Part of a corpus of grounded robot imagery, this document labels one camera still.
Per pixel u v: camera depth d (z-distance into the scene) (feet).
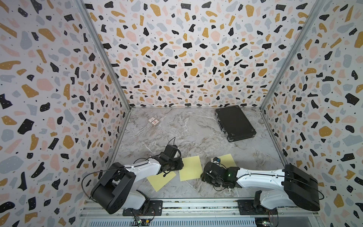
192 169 2.93
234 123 3.67
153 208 2.41
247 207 2.41
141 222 2.31
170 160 2.40
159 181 2.68
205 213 2.40
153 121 3.62
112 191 1.39
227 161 3.12
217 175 2.08
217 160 2.61
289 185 1.39
